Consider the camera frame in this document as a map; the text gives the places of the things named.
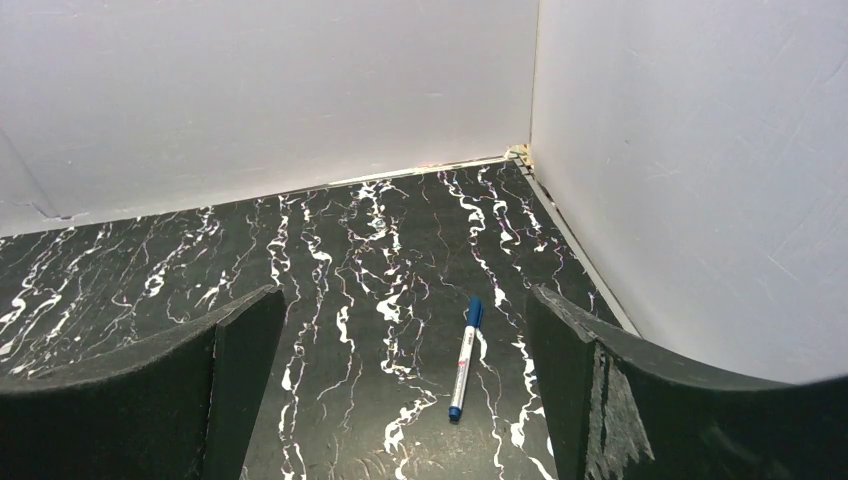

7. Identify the blue and white marker pen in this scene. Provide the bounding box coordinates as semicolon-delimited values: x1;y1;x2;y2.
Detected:
448;297;483;423

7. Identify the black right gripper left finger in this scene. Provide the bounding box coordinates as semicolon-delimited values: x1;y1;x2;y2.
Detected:
1;286;287;479

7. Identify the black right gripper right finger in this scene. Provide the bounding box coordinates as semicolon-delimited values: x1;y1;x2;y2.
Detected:
526;286;847;479

